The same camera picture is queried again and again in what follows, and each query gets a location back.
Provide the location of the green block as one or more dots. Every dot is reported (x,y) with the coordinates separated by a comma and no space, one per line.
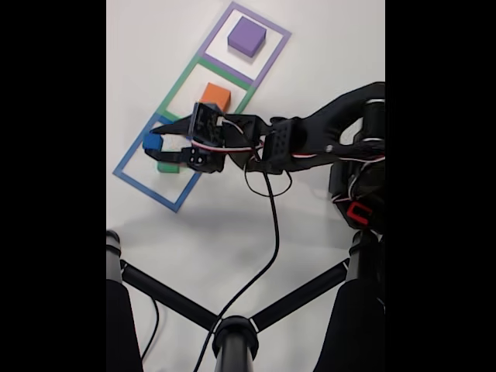
(168,167)

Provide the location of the small blue block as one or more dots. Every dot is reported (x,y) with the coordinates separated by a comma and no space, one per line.
(152,141)

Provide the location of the orange block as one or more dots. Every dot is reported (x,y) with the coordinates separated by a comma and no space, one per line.
(217,95)

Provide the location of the large purple block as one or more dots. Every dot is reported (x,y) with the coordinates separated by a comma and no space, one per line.
(246,36)

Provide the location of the green tape square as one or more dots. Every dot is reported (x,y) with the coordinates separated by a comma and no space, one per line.
(184,82)

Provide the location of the blue tape square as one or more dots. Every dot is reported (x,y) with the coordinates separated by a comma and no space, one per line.
(128,162)

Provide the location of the purple tape square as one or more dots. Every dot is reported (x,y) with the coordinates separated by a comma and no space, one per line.
(271,54)

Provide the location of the red table clamp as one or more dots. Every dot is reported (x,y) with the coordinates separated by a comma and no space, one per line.
(350,211)

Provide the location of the black tripod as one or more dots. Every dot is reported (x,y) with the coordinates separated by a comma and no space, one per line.
(234,345)

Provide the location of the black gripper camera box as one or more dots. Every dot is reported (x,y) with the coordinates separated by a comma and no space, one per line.
(207,124)

